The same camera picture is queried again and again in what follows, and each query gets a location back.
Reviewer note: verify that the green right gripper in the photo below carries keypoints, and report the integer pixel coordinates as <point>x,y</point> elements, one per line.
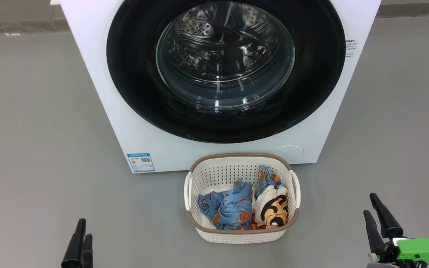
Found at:
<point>419,251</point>

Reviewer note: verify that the blue energy label sticker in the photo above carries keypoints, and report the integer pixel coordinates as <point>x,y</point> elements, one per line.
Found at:
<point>140,162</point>

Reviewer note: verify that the white washing machine body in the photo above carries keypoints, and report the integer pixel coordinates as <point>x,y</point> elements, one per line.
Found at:
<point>99,74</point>

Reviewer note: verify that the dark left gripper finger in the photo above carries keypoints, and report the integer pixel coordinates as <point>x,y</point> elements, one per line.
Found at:
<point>75,249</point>
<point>87,253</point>

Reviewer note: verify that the white front-load washing machine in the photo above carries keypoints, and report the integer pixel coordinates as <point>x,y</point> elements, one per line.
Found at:
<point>132,93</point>

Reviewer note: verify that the cream perforated laundry basket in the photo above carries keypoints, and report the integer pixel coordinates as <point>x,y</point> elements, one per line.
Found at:
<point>218,175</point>

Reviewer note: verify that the blue cartoon print shorts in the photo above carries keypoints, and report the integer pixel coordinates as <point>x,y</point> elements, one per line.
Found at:
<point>233,208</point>

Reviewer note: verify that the white text sticker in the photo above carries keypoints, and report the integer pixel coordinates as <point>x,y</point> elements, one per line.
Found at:
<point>351,48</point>

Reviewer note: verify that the cream blue cartoon shirt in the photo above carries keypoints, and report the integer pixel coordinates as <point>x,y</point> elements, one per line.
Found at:
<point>270,201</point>

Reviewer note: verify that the round white filter cover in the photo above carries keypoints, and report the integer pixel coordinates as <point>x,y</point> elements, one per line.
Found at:
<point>289,152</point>

